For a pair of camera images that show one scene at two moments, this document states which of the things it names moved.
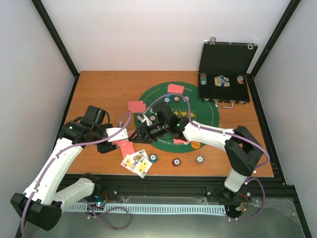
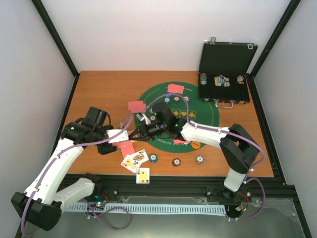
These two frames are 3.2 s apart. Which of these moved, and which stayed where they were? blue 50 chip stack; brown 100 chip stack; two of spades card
Moved: two of spades card
Stayed: blue 50 chip stack; brown 100 chip stack
